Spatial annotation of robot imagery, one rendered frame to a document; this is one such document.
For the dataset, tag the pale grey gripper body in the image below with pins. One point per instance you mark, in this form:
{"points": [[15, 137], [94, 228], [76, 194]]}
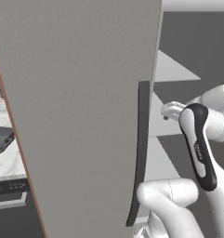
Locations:
{"points": [[172, 108]]}

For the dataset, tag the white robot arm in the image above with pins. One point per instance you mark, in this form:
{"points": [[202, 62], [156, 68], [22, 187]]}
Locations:
{"points": [[175, 198]]}

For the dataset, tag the pale grey fridge shelf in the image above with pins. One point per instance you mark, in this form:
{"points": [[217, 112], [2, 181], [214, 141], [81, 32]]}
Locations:
{"points": [[170, 69], [158, 164], [161, 127]]}

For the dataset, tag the grey fridge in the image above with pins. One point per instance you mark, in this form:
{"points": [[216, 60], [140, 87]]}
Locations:
{"points": [[194, 43]]}

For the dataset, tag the grey fridge door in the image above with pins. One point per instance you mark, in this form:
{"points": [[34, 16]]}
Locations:
{"points": [[79, 117]]}

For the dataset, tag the brown cabinet side panel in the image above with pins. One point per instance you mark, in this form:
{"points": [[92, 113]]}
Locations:
{"points": [[14, 136]]}

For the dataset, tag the black dishwasher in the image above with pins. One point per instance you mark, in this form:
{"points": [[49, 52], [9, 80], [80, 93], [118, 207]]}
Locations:
{"points": [[11, 223]]}

